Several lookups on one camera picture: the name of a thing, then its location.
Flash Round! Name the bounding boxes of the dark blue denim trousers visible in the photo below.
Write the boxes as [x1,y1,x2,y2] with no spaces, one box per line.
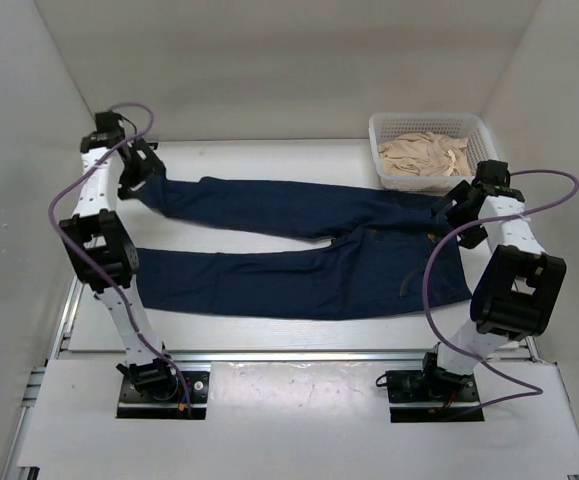
[135,176,471,321]

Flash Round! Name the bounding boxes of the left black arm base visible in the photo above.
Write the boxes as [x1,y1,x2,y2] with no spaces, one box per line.
[116,359,210,420]

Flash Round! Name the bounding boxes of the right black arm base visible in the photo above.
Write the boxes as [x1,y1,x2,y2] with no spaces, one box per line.
[375,352,485,424]

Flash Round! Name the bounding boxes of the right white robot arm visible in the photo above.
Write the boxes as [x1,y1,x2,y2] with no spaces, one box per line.
[418,181,566,400]

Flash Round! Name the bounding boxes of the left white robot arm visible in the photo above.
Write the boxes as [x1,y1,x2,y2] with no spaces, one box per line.
[48,126,179,400]

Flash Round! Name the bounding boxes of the beige cloth in basket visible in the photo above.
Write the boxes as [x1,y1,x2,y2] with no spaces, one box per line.
[377,132,471,177]

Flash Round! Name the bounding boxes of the white plastic mesh basket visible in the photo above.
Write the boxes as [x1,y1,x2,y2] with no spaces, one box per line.
[368,112,498,194]

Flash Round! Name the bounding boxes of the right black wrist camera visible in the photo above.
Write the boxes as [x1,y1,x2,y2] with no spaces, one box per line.
[472,160,511,187]

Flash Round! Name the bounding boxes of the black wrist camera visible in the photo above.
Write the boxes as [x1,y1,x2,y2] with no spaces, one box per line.
[472,160,511,187]
[94,110,125,137]

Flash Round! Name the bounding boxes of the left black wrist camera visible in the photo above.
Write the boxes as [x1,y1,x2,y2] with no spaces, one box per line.
[94,110,125,137]

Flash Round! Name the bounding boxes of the aluminium front rail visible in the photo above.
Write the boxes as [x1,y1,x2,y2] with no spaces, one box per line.
[173,350,425,363]

